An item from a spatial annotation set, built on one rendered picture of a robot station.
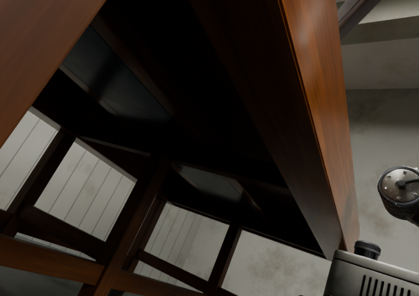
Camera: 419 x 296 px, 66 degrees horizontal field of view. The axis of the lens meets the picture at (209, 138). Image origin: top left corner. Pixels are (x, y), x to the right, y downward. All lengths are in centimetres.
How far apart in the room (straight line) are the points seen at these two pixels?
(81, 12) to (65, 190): 251
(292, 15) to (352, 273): 63
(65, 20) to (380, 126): 343
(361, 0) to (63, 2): 79
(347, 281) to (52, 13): 81
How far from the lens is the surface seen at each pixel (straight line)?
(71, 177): 267
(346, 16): 92
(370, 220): 313
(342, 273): 88
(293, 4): 42
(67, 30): 18
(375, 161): 335
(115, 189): 289
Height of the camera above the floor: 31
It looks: 20 degrees up
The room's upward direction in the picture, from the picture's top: 24 degrees clockwise
